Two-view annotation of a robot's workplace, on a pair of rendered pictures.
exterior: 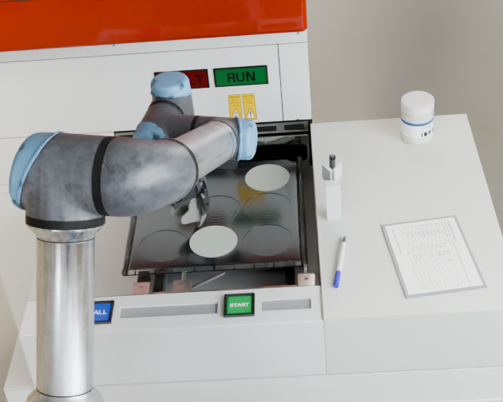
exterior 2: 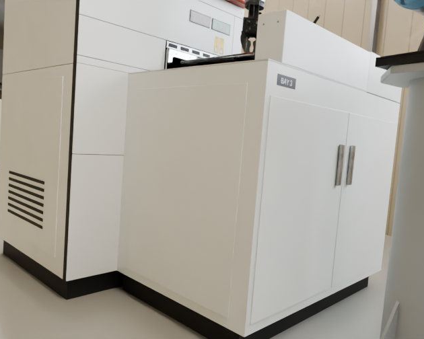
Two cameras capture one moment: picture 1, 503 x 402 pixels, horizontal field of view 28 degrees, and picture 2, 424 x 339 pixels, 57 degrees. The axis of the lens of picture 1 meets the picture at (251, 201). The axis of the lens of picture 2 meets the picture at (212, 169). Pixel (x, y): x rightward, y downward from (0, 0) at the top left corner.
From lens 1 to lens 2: 224 cm
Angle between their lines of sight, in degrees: 57
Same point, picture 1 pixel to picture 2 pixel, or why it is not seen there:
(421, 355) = (385, 87)
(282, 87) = (233, 40)
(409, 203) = not seen: hidden behind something
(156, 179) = not seen: outside the picture
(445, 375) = (388, 103)
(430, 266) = not seen: hidden behind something
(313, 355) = (365, 76)
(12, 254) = (87, 122)
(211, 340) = (344, 50)
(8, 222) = (92, 92)
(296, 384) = (359, 95)
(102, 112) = (163, 25)
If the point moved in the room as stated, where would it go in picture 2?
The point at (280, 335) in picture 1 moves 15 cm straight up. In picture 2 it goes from (361, 56) to (365, 13)
